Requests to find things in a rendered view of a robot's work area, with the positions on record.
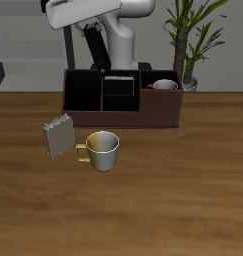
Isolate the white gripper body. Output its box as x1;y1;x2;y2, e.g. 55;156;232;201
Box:
45;0;123;31

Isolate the black book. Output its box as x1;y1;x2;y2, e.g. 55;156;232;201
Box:
103;75;136;97
82;23;112;79

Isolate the dark brown desk caddy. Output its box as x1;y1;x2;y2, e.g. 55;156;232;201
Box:
61;68;184;130

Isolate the grey book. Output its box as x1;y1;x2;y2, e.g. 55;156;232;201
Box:
41;112;77;160

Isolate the yellow and white mug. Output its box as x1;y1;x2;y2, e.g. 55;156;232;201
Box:
74;130;121;173

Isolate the green pot plant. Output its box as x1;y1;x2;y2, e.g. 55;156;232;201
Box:
163;0;230;93

